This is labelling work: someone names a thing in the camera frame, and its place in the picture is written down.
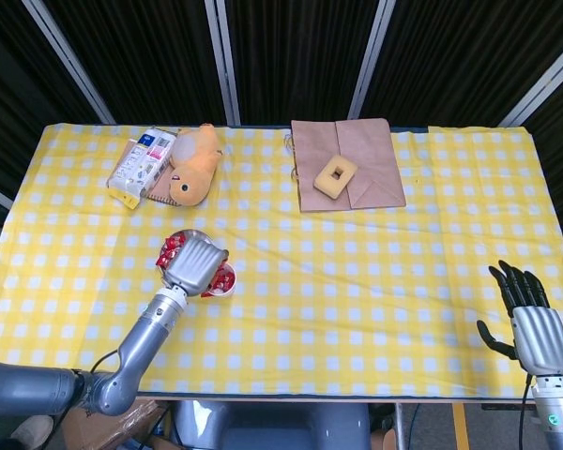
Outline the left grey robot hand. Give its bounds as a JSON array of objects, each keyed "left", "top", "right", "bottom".
[{"left": 161, "top": 236, "right": 230, "bottom": 299}]

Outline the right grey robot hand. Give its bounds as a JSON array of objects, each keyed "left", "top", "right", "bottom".
[{"left": 476, "top": 260, "right": 563, "bottom": 376}]

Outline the white paper cup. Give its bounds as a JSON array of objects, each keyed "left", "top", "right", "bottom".
[{"left": 201, "top": 261, "right": 237, "bottom": 299}]

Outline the brown spiral notebook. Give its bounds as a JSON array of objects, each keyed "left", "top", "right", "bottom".
[{"left": 121, "top": 138, "right": 182, "bottom": 207}]

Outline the orange plush toy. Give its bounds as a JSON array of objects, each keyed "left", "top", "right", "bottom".
[{"left": 168, "top": 123, "right": 224, "bottom": 207}]

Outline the white plastic food package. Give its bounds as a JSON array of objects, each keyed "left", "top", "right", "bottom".
[{"left": 106, "top": 127, "right": 178, "bottom": 211}]

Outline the yellow white checkered tablecloth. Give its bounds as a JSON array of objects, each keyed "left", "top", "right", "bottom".
[{"left": 0, "top": 122, "right": 563, "bottom": 399}]

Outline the yellow sponge with square hole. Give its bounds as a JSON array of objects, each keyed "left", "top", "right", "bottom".
[{"left": 312, "top": 156, "right": 359, "bottom": 197}]

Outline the metal table leg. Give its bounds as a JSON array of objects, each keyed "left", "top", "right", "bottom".
[{"left": 393, "top": 401, "right": 405, "bottom": 450}]

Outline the brown cardboard box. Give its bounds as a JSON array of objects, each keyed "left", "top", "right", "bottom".
[{"left": 58, "top": 400, "right": 168, "bottom": 450}]

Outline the grey robot torso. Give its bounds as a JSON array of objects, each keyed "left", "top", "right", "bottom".
[{"left": 171, "top": 400, "right": 372, "bottom": 450}]

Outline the flat brown paper bag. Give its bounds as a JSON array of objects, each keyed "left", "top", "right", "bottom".
[{"left": 285, "top": 117, "right": 407, "bottom": 214}]

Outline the beige rounded object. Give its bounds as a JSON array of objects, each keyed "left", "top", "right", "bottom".
[{"left": 8, "top": 414, "right": 55, "bottom": 450}]

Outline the black right hand cable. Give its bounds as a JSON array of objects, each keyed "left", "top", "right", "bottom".
[{"left": 519, "top": 372, "right": 535, "bottom": 450}]

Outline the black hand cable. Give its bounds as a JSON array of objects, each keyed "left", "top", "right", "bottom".
[
  {"left": 89, "top": 349, "right": 123, "bottom": 376},
  {"left": 519, "top": 372, "right": 535, "bottom": 450}
]

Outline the black left hand cable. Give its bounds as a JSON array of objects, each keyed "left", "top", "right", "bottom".
[{"left": 89, "top": 349, "right": 123, "bottom": 376}]

